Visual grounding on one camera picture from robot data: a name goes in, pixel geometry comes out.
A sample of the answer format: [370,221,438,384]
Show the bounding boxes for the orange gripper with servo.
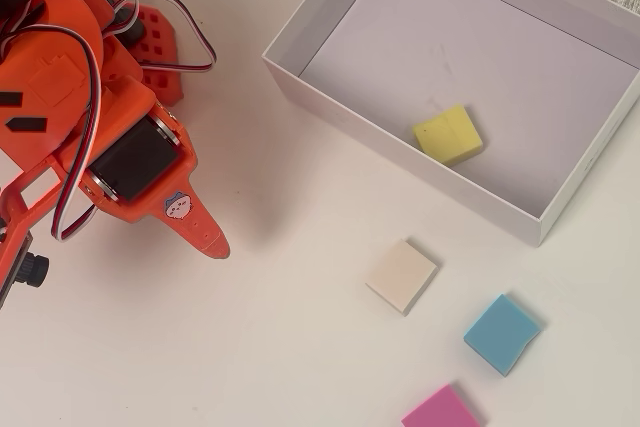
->
[59,79,232,260]

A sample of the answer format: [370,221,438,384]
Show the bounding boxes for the yellow foam cuboid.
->
[412,103,485,167]

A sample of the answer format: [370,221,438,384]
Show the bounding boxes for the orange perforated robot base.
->
[119,1,186,108]

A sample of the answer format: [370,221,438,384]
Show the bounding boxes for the cream white foam cuboid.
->
[364,238,440,318]

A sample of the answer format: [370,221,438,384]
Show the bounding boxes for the pink foam cuboid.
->
[400,382,482,427]

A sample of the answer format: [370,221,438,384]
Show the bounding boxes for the white cardboard bin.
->
[261,0,640,248]

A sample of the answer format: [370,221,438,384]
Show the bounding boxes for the blue foam cuboid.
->
[463,292,543,378]

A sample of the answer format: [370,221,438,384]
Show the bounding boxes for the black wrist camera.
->
[0,231,51,311]

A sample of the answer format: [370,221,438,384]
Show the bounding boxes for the white red black servo cable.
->
[112,0,218,76]
[0,29,104,243]

